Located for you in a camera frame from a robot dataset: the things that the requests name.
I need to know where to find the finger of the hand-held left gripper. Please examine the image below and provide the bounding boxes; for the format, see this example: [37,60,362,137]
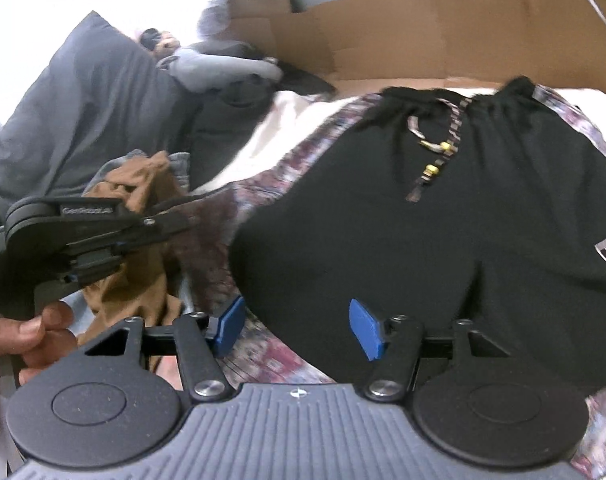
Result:
[117,212,192,256]

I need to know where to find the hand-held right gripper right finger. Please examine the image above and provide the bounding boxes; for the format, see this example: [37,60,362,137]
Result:
[349,299,512,403]

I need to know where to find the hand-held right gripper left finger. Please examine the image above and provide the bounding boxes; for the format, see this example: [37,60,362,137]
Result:
[85,296,247,402]

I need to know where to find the black shorts with patterned trim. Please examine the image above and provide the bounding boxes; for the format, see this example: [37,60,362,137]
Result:
[183,76,606,476]

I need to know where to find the person's left hand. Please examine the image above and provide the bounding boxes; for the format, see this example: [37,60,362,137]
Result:
[0,301,80,387]

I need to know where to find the brown cloth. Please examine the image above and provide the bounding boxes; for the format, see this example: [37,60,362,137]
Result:
[83,152,186,373]

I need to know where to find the dark grey pillow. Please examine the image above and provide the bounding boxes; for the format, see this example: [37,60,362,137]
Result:
[0,10,264,211]

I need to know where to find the white bear print bedsheet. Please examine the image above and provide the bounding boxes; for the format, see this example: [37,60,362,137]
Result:
[190,87,606,196]

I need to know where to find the brown cardboard sheet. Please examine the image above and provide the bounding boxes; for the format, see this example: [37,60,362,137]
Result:
[228,0,606,95]

